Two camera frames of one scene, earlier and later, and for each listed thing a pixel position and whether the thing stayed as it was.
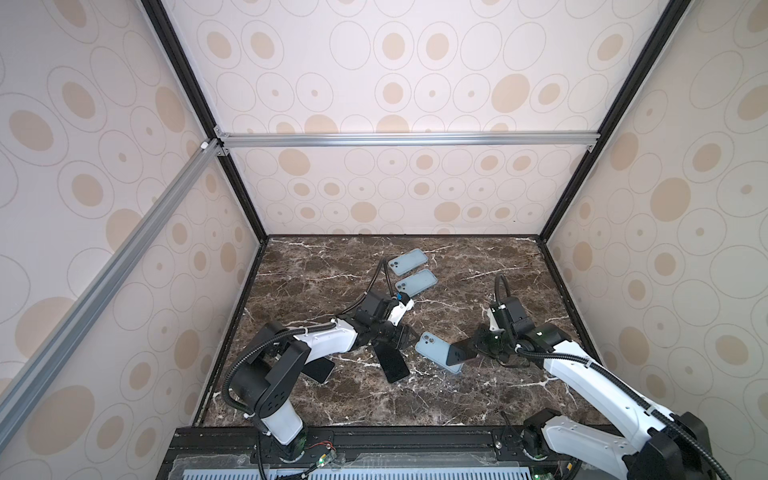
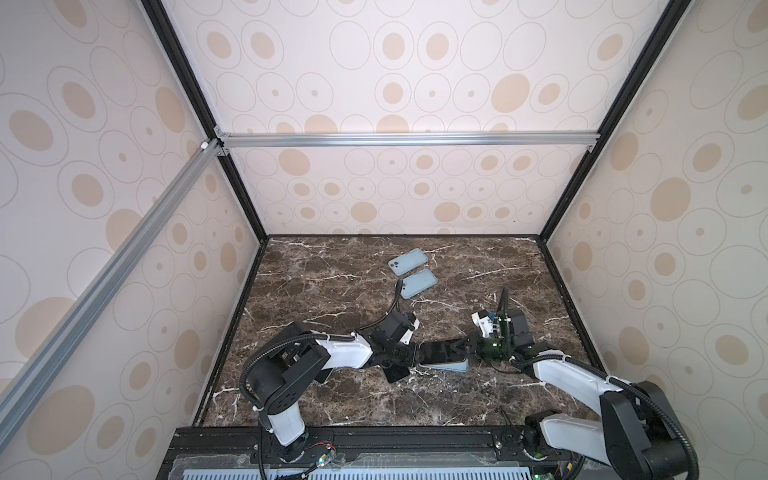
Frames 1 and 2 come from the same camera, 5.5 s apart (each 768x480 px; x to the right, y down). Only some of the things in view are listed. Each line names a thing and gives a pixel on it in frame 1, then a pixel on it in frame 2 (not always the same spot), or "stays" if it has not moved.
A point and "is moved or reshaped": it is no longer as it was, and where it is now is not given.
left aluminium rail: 19,390 stays
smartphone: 391,360 is moved or reshaped
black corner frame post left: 187,75 stays
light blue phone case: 408,262 stays
